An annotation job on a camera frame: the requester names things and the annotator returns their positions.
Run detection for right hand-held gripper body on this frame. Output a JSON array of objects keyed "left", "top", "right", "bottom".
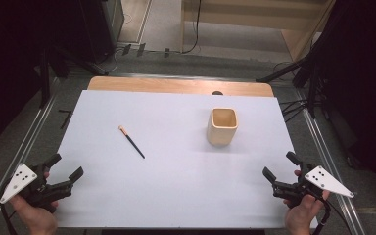
[{"left": 272, "top": 162, "right": 355, "bottom": 209}]

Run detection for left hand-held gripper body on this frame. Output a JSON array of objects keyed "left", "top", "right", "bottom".
[{"left": 0, "top": 162, "right": 73, "bottom": 213}]

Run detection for person's left hand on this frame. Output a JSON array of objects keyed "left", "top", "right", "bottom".
[{"left": 9, "top": 195, "right": 61, "bottom": 235}]

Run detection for person's right hand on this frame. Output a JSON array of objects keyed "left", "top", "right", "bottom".
[{"left": 283, "top": 190, "right": 331, "bottom": 235}]

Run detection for black pencil with orange end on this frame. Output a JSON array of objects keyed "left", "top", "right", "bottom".
[{"left": 117, "top": 124, "right": 146, "bottom": 161}]

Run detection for beige square pen holder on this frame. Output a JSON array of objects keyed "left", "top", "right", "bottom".
[{"left": 207, "top": 107, "right": 240, "bottom": 147}]

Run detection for black stand legs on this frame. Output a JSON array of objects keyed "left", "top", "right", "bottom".
[{"left": 255, "top": 55, "right": 319, "bottom": 120}]

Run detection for white table sheet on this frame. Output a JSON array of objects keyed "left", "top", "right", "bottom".
[{"left": 54, "top": 89, "right": 318, "bottom": 230}]

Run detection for black cabinet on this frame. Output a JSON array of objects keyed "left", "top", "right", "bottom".
[{"left": 77, "top": 0, "right": 125, "bottom": 65}]

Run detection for light wooden shelf unit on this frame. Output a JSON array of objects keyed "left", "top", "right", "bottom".
[{"left": 179, "top": 0, "right": 337, "bottom": 63}]

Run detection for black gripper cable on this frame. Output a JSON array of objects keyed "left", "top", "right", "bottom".
[
  {"left": 0, "top": 202, "right": 18, "bottom": 235},
  {"left": 312, "top": 195, "right": 333, "bottom": 235}
]

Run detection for metal floor rail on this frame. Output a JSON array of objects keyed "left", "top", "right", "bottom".
[
  {"left": 295, "top": 89, "right": 366, "bottom": 235},
  {"left": 0, "top": 77, "right": 62, "bottom": 233}
]

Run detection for black floor cables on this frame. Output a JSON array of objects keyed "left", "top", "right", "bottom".
[{"left": 278, "top": 98, "right": 308, "bottom": 123}]

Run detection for white floor cable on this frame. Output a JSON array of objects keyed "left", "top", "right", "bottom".
[{"left": 102, "top": 47, "right": 126, "bottom": 74}]

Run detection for black hanging cable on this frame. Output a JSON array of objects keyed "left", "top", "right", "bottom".
[{"left": 180, "top": 0, "right": 203, "bottom": 55}]

